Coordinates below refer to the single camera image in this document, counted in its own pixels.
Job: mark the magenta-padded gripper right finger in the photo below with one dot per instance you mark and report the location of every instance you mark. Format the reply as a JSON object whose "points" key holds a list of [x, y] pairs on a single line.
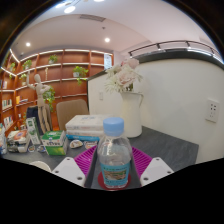
{"points": [[155, 170]]}

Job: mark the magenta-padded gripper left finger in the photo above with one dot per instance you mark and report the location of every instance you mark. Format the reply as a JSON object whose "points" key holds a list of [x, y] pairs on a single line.
{"points": [[70, 170]]}

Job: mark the clear blue-capped water bottle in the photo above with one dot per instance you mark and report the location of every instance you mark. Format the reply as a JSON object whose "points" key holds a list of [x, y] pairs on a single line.
{"points": [[115, 156]]}

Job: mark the painted oval stone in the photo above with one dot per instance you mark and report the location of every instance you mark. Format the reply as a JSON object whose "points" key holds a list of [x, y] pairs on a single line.
{"points": [[90, 145], [76, 144]]}

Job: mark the green-white box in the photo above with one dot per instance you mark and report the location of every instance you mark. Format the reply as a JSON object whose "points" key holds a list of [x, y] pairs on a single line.
{"points": [[55, 143]]}

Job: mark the white book stack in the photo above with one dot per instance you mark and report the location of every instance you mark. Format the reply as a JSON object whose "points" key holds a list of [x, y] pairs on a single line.
{"points": [[83, 123]]}

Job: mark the tall green-white carton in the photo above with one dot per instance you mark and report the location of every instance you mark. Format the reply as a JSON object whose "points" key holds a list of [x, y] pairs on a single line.
{"points": [[32, 130]]}

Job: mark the brown chair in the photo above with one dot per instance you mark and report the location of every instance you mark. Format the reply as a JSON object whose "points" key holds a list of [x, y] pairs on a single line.
{"points": [[71, 111]]}

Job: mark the dark book stack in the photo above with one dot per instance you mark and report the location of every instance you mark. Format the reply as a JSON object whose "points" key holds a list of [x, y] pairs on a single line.
{"points": [[18, 138]]}

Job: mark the white vase with flowers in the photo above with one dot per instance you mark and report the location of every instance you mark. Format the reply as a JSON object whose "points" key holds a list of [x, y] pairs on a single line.
{"points": [[131, 113]]}

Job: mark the dark office chair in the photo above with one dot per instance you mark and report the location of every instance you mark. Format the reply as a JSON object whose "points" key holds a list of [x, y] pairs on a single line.
{"points": [[30, 111]]}

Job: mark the wooden artist mannequin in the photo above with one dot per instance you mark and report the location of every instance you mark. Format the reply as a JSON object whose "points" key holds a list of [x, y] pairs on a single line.
{"points": [[41, 96]]}

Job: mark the wooden bookshelf unit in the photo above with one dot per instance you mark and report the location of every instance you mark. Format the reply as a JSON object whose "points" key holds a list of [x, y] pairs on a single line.
{"points": [[66, 86]]}

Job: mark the recessed ceiling light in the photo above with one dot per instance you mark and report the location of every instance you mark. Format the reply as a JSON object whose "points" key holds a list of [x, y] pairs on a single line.
{"points": [[28, 44], [107, 39]]}

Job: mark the ceiling air vent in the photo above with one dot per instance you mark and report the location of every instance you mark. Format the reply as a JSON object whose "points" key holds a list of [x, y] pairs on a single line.
{"points": [[91, 17]]}

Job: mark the multi-bulb ceiling lamp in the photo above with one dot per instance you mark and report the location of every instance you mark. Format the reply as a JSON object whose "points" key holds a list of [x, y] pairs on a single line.
{"points": [[69, 9]]}

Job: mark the white wall switch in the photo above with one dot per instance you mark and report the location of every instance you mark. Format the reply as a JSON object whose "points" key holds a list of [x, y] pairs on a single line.
{"points": [[101, 96]]}

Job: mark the white wall outlet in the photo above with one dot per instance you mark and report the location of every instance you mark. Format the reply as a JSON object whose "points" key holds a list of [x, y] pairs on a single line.
{"points": [[212, 110]]}

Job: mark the black track light rail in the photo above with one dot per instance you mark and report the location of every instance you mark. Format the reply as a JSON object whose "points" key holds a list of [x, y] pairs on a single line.
{"points": [[158, 44]]}

